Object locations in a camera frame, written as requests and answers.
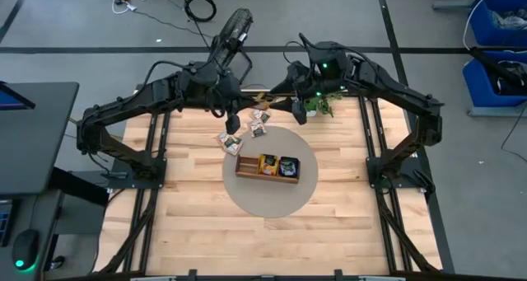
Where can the wooden tea organizer box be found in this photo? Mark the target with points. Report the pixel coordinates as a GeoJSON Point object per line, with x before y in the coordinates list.
{"type": "Point", "coordinates": [246, 167]}

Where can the grey desk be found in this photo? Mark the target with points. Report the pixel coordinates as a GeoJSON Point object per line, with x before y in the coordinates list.
{"type": "Point", "coordinates": [37, 215]}

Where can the brown vanilla tea bag packet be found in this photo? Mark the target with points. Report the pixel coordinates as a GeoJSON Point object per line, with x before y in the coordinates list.
{"type": "Point", "coordinates": [234, 146]}
{"type": "Point", "coordinates": [223, 139]}
{"type": "Point", "coordinates": [257, 129]}
{"type": "Point", "coordinates": [261, 116]}

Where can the round grey placemat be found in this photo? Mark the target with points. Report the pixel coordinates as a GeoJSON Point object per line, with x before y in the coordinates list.
{"type": "Point", "coordinates": [267, 202]}

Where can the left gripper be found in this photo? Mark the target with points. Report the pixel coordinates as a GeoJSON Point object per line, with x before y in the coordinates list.
{"type": "Point", "coordinates": [230, 95]}

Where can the black equipment piece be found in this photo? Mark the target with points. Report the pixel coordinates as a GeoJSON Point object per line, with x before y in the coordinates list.
{"type": "Point", "coordinates": [494, 66]}

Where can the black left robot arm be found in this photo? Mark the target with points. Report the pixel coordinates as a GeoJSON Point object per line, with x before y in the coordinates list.
{"type": "Point", "coordinates": [123, 104]}

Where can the black computer mouse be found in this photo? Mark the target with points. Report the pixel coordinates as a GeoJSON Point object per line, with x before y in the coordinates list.
{"type": "Point", "coordinates": [24, 248]}

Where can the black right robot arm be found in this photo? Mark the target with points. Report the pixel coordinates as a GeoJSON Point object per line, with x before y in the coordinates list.
{"type": "Point", "coordinates": [391, 91]}

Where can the blue plastic bin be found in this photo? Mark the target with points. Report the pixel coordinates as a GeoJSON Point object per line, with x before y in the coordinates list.
{"type": "Point", "coordinates": [481, 29]}
{"type": "Point", "coordinates": [479, 87]}

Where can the blue tea bag packet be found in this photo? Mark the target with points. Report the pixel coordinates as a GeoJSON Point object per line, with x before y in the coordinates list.
{"type": "Point", "coordinates": [289, 167]}

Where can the black floor fan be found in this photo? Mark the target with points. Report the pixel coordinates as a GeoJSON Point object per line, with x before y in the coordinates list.
{"type": "Point", "coordinates": [234, 25]}

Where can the black keyboard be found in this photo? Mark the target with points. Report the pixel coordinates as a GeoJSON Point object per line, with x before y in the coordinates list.
{"type": "Point", "coordinates": [4, 227]}

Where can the orange mango tea bag packet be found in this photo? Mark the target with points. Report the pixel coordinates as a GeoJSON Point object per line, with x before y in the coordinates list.
{"type": "Point", "coordinates": [262, 101]}
{"type": "Point", "coordinates": [268, 165]}

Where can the black desk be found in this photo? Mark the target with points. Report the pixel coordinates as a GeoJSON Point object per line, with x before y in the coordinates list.
{"type": "Point", "coordinates": [41, 149]}

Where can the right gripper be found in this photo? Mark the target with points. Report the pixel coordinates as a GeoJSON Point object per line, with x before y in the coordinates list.
{"type": "Point", "coordinates": [300, 83]}

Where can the desk monitor with blue screen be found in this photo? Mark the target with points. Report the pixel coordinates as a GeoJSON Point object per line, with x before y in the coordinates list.
{"type": "Point", "coordinates": [12, 101]}

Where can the green plant in white pot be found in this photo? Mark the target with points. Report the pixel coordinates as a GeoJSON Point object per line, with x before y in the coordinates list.
{"type": "Point", "coordinates": [325, 104]}

